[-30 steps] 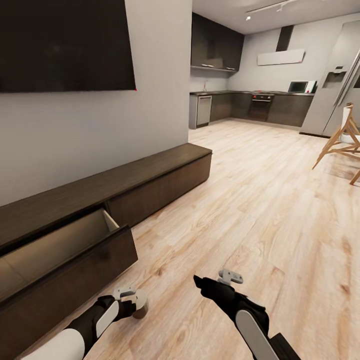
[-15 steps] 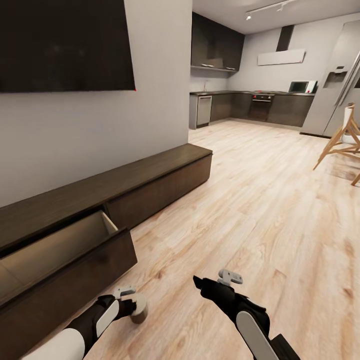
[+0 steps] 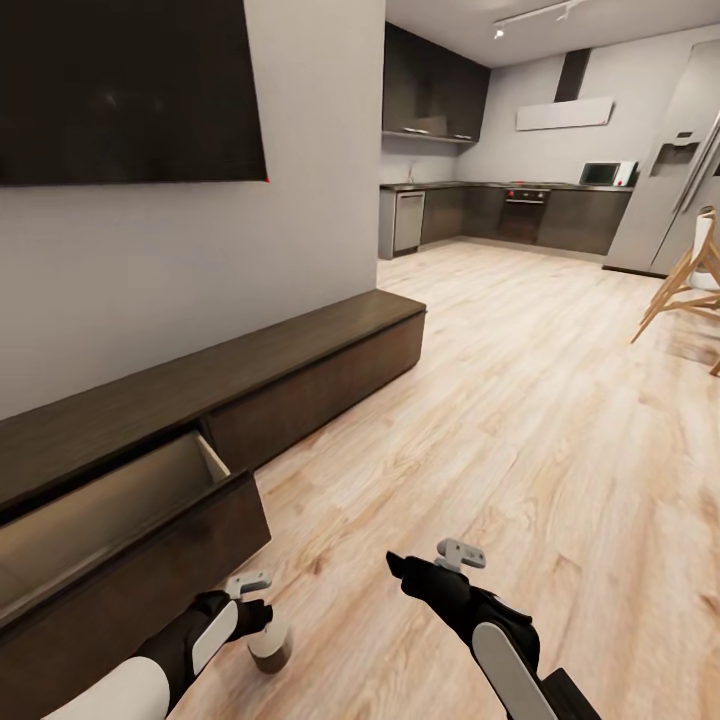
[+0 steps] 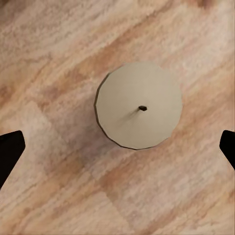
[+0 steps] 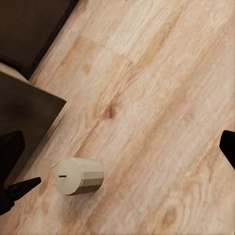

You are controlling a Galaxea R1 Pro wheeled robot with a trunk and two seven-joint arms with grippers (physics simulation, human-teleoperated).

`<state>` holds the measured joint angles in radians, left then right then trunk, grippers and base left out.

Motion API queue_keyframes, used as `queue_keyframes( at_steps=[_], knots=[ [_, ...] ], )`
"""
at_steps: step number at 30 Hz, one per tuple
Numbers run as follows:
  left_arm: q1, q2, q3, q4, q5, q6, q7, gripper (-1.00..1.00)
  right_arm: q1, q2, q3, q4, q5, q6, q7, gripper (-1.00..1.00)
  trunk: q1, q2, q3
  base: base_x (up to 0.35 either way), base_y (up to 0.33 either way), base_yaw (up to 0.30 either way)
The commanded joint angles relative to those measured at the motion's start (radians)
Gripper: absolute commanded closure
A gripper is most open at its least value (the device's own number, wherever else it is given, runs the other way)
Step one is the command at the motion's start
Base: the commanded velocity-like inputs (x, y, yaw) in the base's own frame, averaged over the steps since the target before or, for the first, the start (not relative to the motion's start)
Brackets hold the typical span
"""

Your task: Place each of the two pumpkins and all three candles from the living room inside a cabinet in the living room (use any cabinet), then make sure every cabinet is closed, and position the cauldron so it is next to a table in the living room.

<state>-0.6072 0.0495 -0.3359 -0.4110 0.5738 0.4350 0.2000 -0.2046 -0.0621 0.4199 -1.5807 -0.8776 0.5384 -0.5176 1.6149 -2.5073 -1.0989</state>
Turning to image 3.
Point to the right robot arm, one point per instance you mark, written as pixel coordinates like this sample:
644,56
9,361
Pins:
499,634

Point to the dishwasher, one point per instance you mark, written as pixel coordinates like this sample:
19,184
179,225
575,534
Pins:
409,207

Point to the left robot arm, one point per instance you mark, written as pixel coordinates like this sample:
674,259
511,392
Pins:
149,684

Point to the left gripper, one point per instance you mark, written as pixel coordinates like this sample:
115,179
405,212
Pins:
253,617

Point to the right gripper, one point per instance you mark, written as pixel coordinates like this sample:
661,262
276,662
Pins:
423,579

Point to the pillar candle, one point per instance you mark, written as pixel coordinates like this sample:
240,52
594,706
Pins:
271,648

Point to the wall mounted tv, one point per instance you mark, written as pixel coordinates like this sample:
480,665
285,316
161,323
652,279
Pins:
112,92

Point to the range hood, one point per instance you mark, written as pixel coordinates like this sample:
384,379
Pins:
567,110

